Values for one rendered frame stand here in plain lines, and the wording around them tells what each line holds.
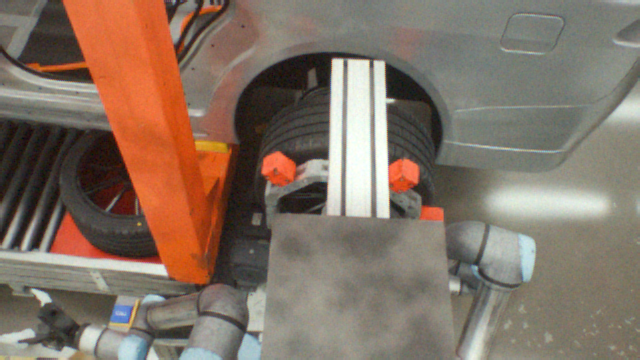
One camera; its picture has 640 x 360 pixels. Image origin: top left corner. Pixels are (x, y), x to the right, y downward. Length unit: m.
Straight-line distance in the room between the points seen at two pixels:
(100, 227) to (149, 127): 1.10
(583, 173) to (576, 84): 1.51
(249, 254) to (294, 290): 1.86
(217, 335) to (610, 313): 2.30
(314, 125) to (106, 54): 0.83
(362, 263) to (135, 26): 0.82
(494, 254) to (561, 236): 1.79
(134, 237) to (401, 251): 1.97
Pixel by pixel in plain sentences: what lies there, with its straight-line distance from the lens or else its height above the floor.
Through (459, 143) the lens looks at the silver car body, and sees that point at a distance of 2.50.
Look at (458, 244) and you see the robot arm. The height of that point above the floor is 1.35.
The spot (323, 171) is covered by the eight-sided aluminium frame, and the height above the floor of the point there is 1.12.
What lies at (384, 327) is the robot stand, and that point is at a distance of 0.86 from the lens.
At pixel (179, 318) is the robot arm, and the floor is 1.28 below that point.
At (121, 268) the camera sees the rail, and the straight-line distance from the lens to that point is 2.80.
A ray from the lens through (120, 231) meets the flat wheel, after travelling 2.76.
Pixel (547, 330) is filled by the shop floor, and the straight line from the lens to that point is 3.23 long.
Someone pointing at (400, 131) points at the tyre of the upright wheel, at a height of 1.13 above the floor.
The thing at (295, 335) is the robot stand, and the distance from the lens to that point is 0.84.
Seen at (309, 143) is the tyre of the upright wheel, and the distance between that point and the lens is 2.10.
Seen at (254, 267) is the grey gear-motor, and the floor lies 0.38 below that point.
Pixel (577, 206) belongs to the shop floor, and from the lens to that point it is 3.63.
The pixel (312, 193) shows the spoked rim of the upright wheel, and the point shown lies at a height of 0.84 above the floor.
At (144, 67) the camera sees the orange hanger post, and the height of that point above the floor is 1.72.
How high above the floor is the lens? 2.82
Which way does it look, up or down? 56 degrees down
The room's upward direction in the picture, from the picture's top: 3 degrees clockwise
